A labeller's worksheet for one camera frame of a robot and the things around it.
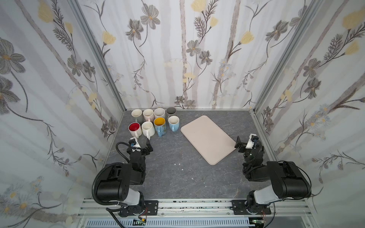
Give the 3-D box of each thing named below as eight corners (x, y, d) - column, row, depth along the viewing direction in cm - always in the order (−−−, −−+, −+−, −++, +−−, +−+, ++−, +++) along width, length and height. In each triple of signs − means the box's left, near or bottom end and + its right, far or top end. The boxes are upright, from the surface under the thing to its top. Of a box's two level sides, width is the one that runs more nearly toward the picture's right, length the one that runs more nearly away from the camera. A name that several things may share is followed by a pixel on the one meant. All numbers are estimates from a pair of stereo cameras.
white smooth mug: (129, 139, 103) (125, 133, 97) (132, 127, 110) (129, 121, 104) (141, 139, 103) (139, 133, 97) (144, 127, 110) (142, 121, 104)
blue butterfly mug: (154, 139, 104) (151, 131, 96) (156, 125, 112) (154, 117, 104) (165, 139, 104) (164, 131, 96) (167, 125, 112) (165, 117, 104)
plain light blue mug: (168, 135, 105) (167, 127, 98) (169, 123, 113) (168, 115, 106) (179, 135, 105) (178, 128, 98) (179, 123, 113) (179, 115, 106)
